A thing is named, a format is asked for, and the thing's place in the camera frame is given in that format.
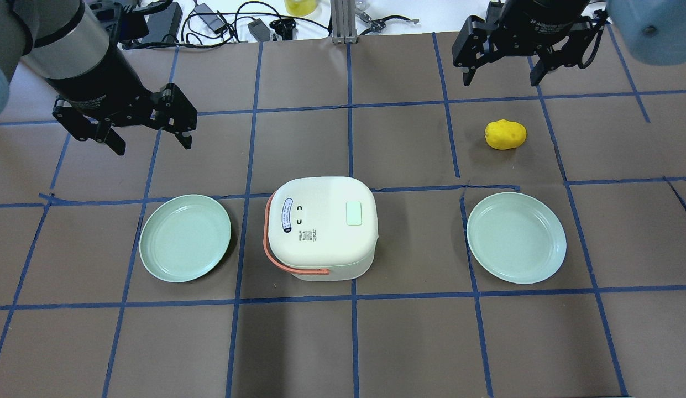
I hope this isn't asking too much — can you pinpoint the light green plate right side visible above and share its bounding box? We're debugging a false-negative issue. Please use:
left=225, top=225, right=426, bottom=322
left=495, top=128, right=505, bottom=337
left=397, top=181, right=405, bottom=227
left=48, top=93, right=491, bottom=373
left=467, top=192, right=567, bottom=285

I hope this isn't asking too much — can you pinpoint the light green plate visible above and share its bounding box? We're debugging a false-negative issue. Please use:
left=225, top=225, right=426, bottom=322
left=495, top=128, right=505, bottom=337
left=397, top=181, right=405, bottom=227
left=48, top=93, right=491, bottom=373
left=467, top=192, right=567, bottom=285
left=139, top=194, right=232, bottom=283

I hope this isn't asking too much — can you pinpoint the black power adapter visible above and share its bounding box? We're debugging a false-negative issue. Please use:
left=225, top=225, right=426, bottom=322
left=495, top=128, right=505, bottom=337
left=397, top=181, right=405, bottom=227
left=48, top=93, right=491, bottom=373
left=193, top=3, right=227, bottom=34

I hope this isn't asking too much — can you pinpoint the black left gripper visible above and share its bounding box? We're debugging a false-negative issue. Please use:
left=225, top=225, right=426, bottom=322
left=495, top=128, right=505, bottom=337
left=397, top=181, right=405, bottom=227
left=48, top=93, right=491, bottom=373
left=45, top=53, right=198, bottom=156

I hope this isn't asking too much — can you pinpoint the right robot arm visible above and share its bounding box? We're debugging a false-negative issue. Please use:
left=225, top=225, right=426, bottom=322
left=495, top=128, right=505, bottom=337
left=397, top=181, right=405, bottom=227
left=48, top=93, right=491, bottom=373
left=452, top=1, right=686, bottom=86

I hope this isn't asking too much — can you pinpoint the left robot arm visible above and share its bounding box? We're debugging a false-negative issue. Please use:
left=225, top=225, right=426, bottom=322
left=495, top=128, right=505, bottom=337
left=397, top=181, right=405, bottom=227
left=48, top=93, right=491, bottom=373
left=0, top=1, right=198, bottom=155

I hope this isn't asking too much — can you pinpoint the white rice cooker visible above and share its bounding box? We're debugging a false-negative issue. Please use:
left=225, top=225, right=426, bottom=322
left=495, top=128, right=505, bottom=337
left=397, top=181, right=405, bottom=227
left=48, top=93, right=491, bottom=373
left=263, top=176, right=379, bottom=281

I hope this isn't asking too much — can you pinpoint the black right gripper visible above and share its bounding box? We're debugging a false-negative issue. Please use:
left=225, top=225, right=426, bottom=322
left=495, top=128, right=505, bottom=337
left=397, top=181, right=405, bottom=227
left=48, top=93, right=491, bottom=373
left=452, top=1, right=600, bottom=86

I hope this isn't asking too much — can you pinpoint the light green plate left side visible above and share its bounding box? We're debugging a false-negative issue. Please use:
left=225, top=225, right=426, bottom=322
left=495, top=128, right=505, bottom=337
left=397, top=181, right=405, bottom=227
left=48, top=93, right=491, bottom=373
left=139, top=194, right=232, bottom=283

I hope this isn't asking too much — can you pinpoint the yellow toy potato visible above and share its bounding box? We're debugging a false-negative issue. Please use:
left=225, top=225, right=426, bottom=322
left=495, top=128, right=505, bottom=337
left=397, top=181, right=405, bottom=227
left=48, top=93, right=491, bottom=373
left=484, top=120, right=528, bottom=150

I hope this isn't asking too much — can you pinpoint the black cable on desk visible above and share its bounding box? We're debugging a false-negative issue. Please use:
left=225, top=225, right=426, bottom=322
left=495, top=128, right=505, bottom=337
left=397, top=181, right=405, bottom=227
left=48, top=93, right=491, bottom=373
left=232, top=1, right=332, bottom=42

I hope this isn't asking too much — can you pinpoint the yellow cup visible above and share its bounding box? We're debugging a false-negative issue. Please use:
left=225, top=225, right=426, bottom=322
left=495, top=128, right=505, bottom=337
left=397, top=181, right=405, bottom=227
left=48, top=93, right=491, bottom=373
left=284, top=0, right=318, bottom=17

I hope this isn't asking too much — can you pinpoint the aluminium frame post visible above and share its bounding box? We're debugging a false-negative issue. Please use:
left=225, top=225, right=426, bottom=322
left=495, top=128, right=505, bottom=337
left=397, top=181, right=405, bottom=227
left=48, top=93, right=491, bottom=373
left=330, top=0, right=358, bottom=44

